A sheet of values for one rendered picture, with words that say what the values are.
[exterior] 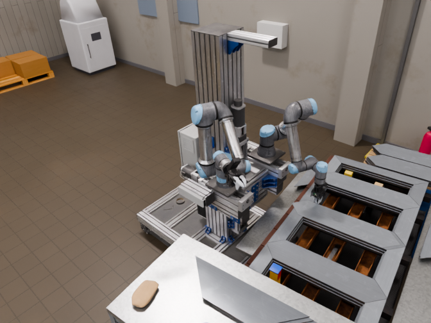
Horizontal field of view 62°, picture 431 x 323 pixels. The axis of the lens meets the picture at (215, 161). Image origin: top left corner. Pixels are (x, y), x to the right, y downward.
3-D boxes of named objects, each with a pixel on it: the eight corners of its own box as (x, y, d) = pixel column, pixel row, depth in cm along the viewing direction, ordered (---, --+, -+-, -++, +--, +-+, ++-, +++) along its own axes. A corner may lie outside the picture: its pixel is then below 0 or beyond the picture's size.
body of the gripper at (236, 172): (242, 186, 199) (233, 174, 208) (244, 173, 194) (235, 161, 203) (229, 188, 196) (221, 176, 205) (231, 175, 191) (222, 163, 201)
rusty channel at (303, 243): (354, 175, 316) (355, 171, 313) (262, 320, 207) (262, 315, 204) (346, 173, 320) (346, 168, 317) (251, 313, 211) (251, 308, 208)
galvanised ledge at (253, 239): (329, 168, 331) (329, 166, 329) (260, 262, 245) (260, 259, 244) (309, 162, 341) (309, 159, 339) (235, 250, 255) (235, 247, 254)
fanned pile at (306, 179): (324, 171, 323) (325, 168, 321) (307, 195, 297) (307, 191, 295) (312, 167, 329) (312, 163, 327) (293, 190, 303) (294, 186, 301)
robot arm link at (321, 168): (323, 159, 244) (331, 165, 238) (321, 172, 250) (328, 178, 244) (313, 161, 242) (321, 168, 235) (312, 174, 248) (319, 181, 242)
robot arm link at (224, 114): (225, 101, 233) (247, 172, 227) (210, 104, 230) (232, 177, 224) (230, 95, 222) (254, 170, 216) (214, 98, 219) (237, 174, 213)
